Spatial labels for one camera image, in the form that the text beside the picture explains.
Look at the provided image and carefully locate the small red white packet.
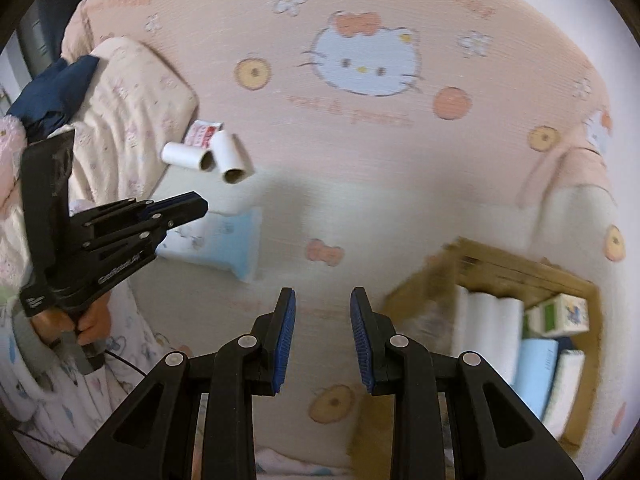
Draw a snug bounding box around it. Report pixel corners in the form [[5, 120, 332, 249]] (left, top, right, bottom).
[[184, 119, 225, 148]]

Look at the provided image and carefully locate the pink cartoon printed mat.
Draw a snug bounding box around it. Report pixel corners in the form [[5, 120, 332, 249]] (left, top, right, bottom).
[[65, 0, 628, 471]]

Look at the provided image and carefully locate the white patterned pyjama leg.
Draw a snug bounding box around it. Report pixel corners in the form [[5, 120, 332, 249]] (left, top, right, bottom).
[[0, 260, 201, 476]]

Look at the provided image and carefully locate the small white green box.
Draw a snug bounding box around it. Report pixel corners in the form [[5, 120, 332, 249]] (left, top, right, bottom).
[[522, 305, 546, 338]]

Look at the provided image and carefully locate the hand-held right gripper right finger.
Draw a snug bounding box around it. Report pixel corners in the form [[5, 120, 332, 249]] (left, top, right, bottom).
[[350, 286, 586, 480]]

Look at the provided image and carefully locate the peach floral pillow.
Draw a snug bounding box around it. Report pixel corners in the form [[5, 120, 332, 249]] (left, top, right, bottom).
[[62, 37, 198, 211]]

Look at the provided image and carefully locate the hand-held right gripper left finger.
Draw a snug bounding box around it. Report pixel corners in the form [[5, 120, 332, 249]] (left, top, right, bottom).
[[60, 287, 297, 480]]

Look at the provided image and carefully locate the white carton with cartoon print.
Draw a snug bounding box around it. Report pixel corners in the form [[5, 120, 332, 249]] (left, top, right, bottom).
[[537, 292, 590, 338]]

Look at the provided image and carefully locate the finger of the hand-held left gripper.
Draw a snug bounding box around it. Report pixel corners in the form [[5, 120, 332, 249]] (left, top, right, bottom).
[[82, 220, 173, 262], [70, 191, 210, 235]]

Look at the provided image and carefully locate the light blue packet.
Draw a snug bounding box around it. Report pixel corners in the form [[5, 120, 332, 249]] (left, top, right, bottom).
[[512, 337, 560, 421]]

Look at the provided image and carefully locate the navy blue cloth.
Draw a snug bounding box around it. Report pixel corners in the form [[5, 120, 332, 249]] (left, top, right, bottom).
[[7, 55, 101, 141]]

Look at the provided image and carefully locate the white flat pack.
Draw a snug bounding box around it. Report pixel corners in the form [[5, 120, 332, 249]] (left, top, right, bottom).
[[542, 350, 586, 428]]

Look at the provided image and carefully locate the dark grey furniture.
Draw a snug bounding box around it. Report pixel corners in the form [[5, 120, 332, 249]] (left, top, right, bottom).
[[15, 0, 83, 76]]

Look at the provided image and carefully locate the person's left hand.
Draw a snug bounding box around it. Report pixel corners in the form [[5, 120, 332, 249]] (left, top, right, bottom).
[[32, 302, 113, 348]]

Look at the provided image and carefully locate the pink fluffy cloth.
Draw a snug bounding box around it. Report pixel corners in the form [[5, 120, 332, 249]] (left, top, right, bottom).
[[0, 115, 32, 281]]

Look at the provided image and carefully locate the cardboard box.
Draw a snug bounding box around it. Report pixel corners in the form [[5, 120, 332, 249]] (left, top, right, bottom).
[[382, 237, 601, 456]]

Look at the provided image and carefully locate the black cable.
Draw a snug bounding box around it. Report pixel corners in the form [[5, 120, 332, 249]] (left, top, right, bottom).
[[100, 350, 148, 378]]

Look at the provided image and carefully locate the blue tissue packet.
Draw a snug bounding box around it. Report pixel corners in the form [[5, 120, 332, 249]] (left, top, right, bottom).
[[159, 207, 263, 283]]

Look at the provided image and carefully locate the white paper tube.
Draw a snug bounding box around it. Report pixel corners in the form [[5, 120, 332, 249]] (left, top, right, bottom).
[[452, 285, 483, 363], [161, 141, 216, 171], [212, 130, 249, 184], [470, 292, 525, 386]]

